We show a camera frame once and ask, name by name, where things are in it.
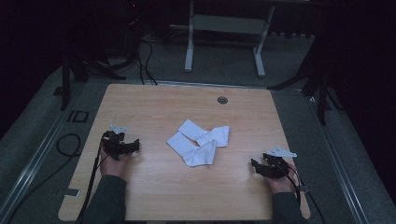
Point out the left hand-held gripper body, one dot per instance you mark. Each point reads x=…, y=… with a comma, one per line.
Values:
x=112, y=145

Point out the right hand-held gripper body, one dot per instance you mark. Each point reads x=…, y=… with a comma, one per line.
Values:
x=275, y=168

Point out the person's right hand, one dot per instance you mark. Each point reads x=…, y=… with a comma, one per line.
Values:
x=283, y=186

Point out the person's left hand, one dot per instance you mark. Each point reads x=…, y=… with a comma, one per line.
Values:
x=113, y=168

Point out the black metal stand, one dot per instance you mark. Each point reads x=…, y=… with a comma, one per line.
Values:
x=320, y=84
x=79, y=70

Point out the metal floor rail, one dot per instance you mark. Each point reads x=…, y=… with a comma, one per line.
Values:
x=337, y=161
x=29, y=172

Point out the white metal desk frame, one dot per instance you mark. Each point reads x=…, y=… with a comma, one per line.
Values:
x=229, y=24

